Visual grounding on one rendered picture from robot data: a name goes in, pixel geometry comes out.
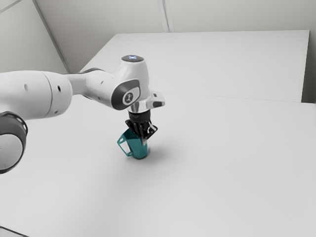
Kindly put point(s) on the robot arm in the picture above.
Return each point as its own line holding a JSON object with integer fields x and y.
{"x": 37, "y": 93}

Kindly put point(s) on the teal faceted mug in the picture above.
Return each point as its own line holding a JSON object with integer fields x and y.
{"x": 135, "y": 146}

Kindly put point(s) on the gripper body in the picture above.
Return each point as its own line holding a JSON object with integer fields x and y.
{"x": 138, "y": 116}

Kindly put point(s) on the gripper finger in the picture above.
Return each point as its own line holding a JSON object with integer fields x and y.
{"x": 132, "y": 128}
{"x": 149, "y": 132}

